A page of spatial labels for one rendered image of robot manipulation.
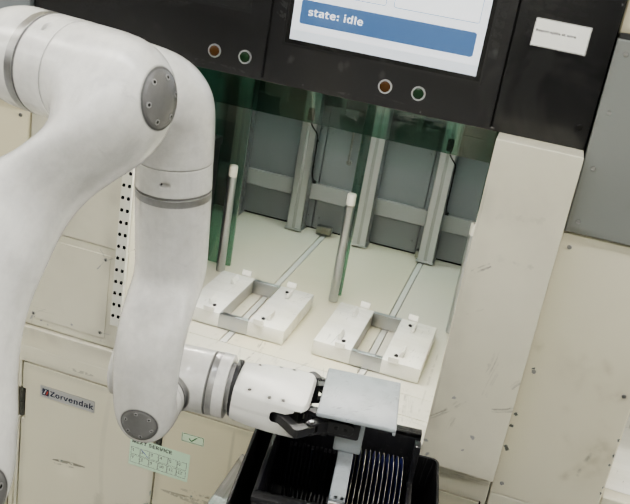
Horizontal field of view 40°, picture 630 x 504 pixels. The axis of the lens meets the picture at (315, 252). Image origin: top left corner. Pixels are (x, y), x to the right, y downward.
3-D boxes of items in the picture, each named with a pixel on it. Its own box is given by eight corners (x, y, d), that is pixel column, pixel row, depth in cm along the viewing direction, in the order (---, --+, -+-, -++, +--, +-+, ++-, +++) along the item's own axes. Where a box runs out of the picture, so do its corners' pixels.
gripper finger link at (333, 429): (306, 426, 109) (358, 438, 108) (302, 440, 106) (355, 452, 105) (310, 405, 107) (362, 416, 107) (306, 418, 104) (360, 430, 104)
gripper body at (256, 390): (232, 391, 118) (312, 409, 117) (214, 430, 108) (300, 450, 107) (239, 343, 115) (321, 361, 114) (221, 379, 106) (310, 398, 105)
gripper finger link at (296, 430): (264, 403, 110) (306, 405, 111) (271, 437, 103) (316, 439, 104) (265, 395, 110) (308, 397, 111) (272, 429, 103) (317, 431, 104)
